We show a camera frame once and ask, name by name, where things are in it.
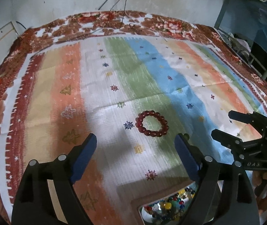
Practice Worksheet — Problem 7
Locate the multicolour glass bead bracelet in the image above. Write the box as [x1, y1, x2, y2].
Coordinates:
[145, 187, 196, 218]

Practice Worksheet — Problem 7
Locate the dark red bead bracelet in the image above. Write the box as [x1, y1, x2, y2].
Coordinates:
[135, 110, 170, 137]

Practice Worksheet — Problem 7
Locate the metal rack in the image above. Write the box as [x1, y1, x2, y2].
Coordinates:
[219, 26, 267, 80]

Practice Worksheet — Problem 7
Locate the blue curtain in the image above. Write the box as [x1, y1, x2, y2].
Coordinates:
[214, 0, 267, 53]

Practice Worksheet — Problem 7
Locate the striped colourful cloth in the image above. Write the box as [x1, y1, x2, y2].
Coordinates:
[0, 36, 267, 224]

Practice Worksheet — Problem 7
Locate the floral red bedsheet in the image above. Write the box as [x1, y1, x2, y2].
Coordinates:
[0, 11, 267, 222]

